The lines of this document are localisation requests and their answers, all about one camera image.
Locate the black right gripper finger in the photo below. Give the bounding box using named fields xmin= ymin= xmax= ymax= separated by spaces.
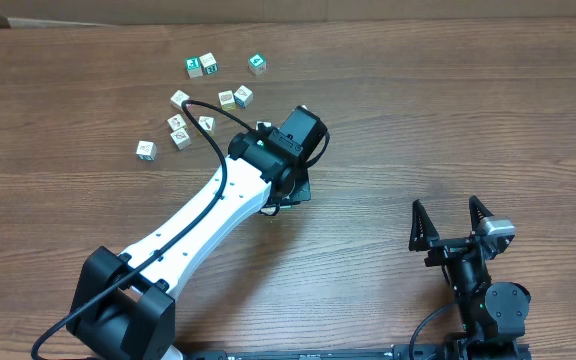
xmin=409 ymin=199 xmax=440 ymax=251
xmin=469 ymin=195 xmax=493 ymax=235

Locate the wooden elephant block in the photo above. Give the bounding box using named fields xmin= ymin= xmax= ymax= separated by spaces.
xmin=256 ymin=121 xmax=272 ymax=131

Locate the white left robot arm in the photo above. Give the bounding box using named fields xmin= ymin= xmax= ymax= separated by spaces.
xmin=64 ymin=127 xmax=330 ymax=359

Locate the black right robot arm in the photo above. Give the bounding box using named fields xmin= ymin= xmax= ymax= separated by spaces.
xmin=408 ymin=196 xmax=531 ymax=360

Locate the wooden block blue side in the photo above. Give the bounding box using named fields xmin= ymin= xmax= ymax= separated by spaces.
xmin=233 ymin=85 xmax=254 ymax=108

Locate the wooden block yellow side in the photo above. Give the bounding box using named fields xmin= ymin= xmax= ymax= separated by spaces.
xmin=199 ymin=116 xmax=215 ymax=136

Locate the wooden pineapple block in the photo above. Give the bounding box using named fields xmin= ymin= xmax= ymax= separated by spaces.
xmin=218 ymin=90 xmax=237 ymax=111

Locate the wooden block red circle drawing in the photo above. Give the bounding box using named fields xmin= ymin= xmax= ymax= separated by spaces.
xmin=170 ymin=128 xmax=192 ymax=150

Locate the green number four block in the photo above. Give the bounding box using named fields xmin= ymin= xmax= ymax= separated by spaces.
xmin=248 ymin=53 xmax=267 ymax=76

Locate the wooden block red side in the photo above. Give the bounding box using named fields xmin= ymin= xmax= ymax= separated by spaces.
xmin=170 ymin=90 xmax=190 ymax=110

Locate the wooden block green number side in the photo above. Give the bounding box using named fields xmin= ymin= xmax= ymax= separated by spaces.
xmin=199 ymin=53 xmax=219 ymax=75

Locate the green picture block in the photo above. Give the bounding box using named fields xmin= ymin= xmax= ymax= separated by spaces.
xmin=185 ymin=57 xmax=203 ymax=78

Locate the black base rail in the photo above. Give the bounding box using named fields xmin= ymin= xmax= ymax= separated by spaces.
xmin=177 ymin=342 xmax=533 ymax=360

